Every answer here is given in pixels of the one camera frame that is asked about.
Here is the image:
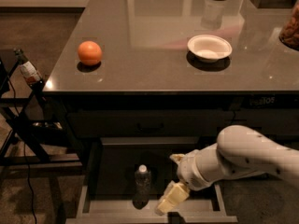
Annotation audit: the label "clear plastic water bottle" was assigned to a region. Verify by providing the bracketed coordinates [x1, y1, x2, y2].
[133, 164, 151, 210]

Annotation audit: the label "closed dark top drawer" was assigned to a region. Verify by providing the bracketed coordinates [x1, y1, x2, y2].
[67, 109, 234, 138]

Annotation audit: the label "dark counter cabinet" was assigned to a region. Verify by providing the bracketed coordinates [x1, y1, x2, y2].
[42, 0, 299, 182]

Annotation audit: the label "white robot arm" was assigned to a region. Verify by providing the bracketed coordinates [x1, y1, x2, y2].
[155, 125, 299, 215]

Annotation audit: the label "glass soda bottle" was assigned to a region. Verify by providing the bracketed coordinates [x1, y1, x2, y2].
[14, 49, 43, 86]

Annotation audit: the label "black cable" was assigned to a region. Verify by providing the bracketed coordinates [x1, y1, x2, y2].
[7, 75, 39, 224]

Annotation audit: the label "open grey middle drawer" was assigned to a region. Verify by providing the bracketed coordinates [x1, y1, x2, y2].
[65, 137, 237, 224]

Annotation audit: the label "white bowl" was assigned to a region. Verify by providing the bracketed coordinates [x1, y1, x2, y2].
[187, 35, 233, 63]

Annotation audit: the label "orange fruit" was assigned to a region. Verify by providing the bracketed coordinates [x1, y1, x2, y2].
[78, 41, 103, 66]

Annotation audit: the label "dark right cabinet drawers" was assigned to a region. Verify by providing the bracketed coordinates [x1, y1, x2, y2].
[217, 96, 299, 147]

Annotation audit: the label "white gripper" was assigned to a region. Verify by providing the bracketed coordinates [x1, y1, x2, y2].
[155, 149, 211, 216]

